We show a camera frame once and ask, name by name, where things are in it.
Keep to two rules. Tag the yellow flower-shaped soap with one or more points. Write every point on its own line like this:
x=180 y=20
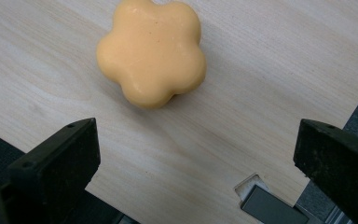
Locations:
x=151 y=53

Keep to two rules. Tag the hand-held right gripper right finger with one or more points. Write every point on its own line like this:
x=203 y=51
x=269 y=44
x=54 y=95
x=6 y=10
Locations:
x=338 y=165

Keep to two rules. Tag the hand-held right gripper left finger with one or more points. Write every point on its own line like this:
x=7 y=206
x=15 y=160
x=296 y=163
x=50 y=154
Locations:
x=56 y=168

